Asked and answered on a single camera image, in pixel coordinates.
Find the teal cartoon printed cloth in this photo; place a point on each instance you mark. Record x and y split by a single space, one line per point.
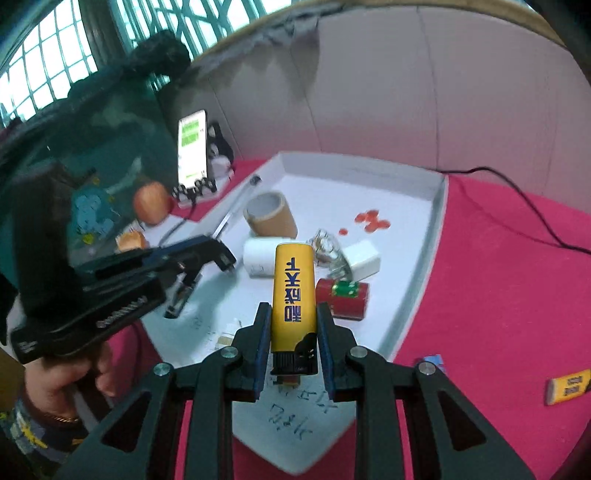
92 161

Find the black and white phone stand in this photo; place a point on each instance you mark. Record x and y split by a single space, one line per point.
217 152

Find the orange apple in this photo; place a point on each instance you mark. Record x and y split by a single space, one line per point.
152 202

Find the white cardboard tray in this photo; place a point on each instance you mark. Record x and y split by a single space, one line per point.
401 221

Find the smartphone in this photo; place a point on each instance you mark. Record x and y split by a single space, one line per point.
193 147

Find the white plastic bottle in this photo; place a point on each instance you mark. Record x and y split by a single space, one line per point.
258 258

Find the green window lattice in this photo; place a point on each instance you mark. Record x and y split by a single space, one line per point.
69 46

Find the person's left forearm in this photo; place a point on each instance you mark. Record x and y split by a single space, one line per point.
27 434

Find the white charger plug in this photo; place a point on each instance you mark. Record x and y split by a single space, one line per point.
364 261

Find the cluster of red round stickers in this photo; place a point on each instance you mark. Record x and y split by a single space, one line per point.
371 221

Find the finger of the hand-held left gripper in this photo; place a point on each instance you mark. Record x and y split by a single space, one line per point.
182 295
198 249

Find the grey cloth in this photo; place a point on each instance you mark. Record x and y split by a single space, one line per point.
258 48

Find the yellow lighter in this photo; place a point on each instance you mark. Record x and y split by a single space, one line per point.
293 295
569 386

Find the black furry cloth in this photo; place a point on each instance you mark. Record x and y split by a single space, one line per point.
157 50

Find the brown cardboard tube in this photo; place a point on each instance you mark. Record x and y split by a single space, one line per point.
272 217

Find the crumpled clear foil wrapper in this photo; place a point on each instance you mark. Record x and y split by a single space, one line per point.
328 249

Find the person's left hand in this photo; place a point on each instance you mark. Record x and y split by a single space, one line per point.
55 383

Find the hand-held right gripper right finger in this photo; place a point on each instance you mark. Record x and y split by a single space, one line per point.
325 357

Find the clear ballpoint pen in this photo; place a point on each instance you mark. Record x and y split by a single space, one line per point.
235 207

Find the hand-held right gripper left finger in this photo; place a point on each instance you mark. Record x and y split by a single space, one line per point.
263 355

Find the red can with green bow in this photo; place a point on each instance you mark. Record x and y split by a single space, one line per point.
344 300

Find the blue binder clip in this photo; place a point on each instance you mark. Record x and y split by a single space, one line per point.
433 361

